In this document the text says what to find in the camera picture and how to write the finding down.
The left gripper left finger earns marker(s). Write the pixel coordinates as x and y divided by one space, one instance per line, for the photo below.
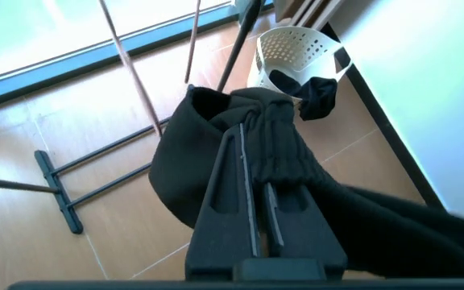
224 237

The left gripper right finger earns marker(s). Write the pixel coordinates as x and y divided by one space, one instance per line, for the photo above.
308 237

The black shorts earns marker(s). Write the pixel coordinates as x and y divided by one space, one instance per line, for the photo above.
183 161

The heap of black clothes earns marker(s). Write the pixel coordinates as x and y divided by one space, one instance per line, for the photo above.
320 96

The black clothes rack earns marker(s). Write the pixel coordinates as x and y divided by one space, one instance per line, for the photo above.
60 193

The white laundry basket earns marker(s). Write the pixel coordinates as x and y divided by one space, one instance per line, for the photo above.
292 44

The window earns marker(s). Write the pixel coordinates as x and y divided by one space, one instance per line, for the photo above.
55 76

